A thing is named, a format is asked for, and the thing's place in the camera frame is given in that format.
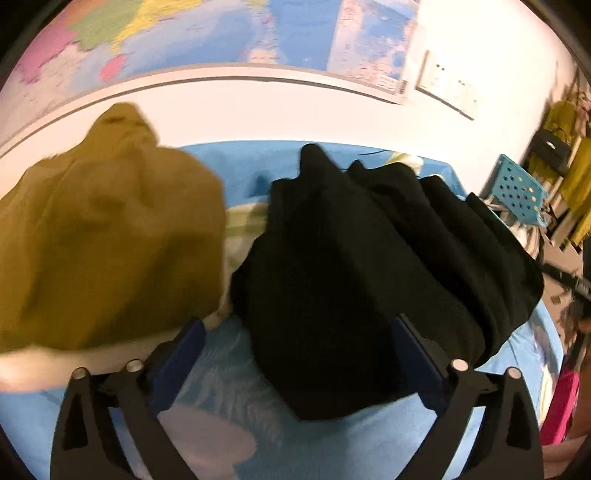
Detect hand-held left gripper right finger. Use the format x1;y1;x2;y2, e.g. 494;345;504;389
390;314;546;480

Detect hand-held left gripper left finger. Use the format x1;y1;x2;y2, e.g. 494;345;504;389
50;318;207;480

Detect black garment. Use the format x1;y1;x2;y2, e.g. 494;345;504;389
230;143;544;422

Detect blue floral bed sheet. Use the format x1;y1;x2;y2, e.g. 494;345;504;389
0;141;561;480

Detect blue perforated plastic stool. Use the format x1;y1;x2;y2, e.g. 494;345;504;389
490;154;546;228

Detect cream cloth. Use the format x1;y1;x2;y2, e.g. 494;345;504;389
0;314;232;395

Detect pink cloth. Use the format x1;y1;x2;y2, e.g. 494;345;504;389
539;368;581;446

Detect black handbag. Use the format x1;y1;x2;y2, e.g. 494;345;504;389
531;128;572;177

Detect mustard yellow garment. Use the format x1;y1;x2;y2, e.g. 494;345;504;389
0;102;228;354

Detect white wall socket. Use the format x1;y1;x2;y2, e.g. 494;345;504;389
416;50;443;95
438;67;463;109
458;83;479;121

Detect wall map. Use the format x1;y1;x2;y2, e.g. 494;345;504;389
0;0;345;158
325;0;423;107

